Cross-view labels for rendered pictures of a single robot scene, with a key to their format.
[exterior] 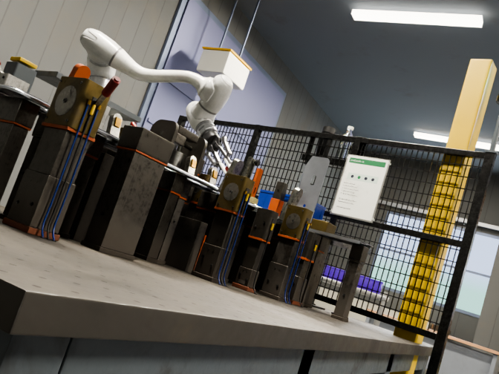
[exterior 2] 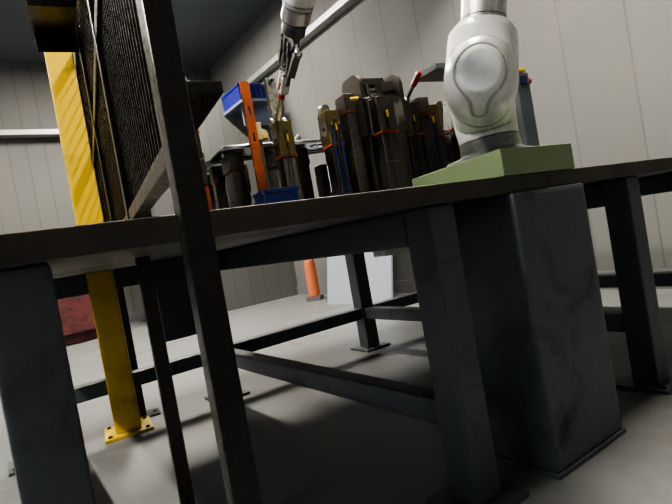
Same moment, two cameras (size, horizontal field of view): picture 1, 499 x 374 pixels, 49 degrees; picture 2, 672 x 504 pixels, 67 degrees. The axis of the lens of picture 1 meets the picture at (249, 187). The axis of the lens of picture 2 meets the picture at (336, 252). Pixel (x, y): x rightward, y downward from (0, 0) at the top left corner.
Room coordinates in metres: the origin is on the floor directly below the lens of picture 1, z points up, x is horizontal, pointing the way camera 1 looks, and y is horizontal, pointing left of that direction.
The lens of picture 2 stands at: (3.82, 0.90, 0.63)
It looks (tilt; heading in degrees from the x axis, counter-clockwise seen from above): 1 degrees down; 205
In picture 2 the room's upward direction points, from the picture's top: 10 degrees counter-clockwise
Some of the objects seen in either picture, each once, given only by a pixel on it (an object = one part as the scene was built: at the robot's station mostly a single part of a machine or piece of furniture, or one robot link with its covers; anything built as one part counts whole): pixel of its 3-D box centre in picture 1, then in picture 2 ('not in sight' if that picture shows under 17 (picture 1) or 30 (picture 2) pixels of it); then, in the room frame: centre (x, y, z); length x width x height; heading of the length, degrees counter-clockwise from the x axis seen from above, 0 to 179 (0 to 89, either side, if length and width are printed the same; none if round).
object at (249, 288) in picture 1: (258, 251); not in sight; (1.92, -0.10, 0.84); 0.10 x 0.05 x 0.29; 51
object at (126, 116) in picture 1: (90, 97); (464, 72); (1.85, 0.62, 1.16); 0.37 x 0.14 x 0.02; 141
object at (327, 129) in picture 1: (324, 144); not in sight; (2.83, -0.31, 1.52); 0.07 x 0.07 x 0.18
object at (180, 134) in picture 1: (160, 190); (381, 143); (2.03, 0.31, 0.95); 0.18 x 0.13 x 0.49; 141
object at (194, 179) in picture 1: (183, 176); (377, 141); (1.80, 0.22, 1.00); 1.38 x 0.22 x 0.02; 141
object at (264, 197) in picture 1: (288, 211); not in sight; (2.63, -0.22, 1.10); 0.30 x 0.17 x 0.13; 46
